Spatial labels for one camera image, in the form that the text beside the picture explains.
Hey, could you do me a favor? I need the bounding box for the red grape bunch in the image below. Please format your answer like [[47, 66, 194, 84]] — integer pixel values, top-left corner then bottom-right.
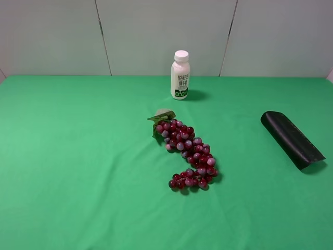
[[147, 109, 219, 191]]

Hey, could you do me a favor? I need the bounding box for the white milk bottle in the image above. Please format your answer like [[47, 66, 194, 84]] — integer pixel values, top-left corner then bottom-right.
[[171, 50, 190, 100]]

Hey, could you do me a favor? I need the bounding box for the green tablecloth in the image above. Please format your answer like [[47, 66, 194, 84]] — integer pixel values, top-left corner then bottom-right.
[[1, 76, 332, 249]]

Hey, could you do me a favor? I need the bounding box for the black leather pouch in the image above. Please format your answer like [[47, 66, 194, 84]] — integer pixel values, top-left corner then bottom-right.
[[260, 111, 326, 170]]

